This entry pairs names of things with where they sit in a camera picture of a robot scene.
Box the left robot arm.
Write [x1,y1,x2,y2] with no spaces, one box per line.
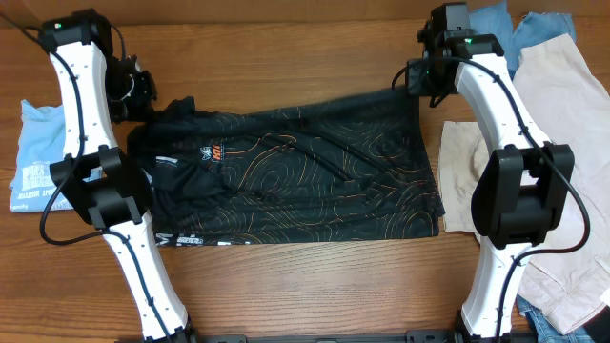
[37,9,199,342]

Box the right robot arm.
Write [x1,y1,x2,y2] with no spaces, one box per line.
[404,2,575,342]

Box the black orange patterned t-shirt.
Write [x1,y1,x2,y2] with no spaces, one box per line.
[127,88,444,246]

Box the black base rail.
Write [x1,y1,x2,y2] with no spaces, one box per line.
[198,330,461,343]

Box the folded light blue t-shirt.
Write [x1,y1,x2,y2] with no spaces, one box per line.
[10,100,66,212]

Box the blue denim garment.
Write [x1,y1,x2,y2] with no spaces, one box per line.
[469,1,577,78]

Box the beige pink garment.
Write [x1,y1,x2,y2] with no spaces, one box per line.
[439,34,609,334]

